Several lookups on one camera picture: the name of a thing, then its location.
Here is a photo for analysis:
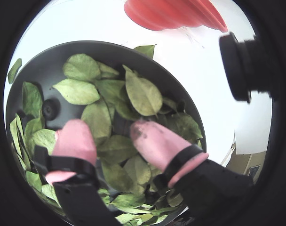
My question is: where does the pink-tipped black gripper finger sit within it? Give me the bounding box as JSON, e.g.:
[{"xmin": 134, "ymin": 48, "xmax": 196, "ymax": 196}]
[
  {"xmin": 129, "ymin": 120, "xmax": 254, "ymax": 226},
  {"xmin": 33, "ymin": 119, "xmax": 120, "ymax": 226}
]

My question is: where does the dark blueberry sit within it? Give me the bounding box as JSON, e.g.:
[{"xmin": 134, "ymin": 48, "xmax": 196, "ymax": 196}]
[{"xmin": 41, "ymin": 98, "xmax": 61, "ymax": 121}]

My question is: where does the black round bowl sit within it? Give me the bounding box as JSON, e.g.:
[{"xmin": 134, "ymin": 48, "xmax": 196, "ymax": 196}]
[{"xmin": 5, "ymin": 40, "xmax": 207, "ymax": 224}]

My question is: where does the red ribbed bowl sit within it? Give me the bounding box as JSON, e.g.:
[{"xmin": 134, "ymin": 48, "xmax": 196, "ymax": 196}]
[{"xmin": 123, "ymin": 0, "xmax": 228, "ymax": 33}]

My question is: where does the large green leaf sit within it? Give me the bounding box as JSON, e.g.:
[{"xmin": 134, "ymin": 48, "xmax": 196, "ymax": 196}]
[{"xmin": 122, "ymin": 65, "xmax": 163, "ymax": 117}]

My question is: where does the narrow green leaf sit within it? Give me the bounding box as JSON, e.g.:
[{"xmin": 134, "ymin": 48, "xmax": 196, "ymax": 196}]
[{"xmin": 8, "ymin": 58, "xmax": 23, "ymax": 85}]

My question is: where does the pointed green leaf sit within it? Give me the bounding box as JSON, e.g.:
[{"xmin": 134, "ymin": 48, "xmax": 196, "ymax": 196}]
[{"xmin": 133, "ymin": 44, "xmax": 157, "ymax": 60}]

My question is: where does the black round lens housing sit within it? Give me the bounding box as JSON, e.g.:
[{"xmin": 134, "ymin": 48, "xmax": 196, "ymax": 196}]
[{"xmin": 219, "ymin": 32, "xmax": 275, "ymax": 104}]

